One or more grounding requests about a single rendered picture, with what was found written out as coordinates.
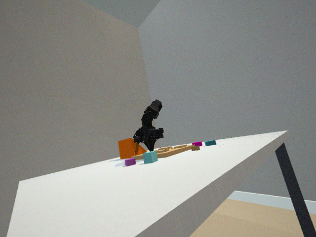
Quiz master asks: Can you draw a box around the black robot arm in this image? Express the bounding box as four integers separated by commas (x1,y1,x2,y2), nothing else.
133,99,164,138

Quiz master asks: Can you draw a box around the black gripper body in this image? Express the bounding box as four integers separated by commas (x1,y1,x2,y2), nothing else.
134,125,164,143

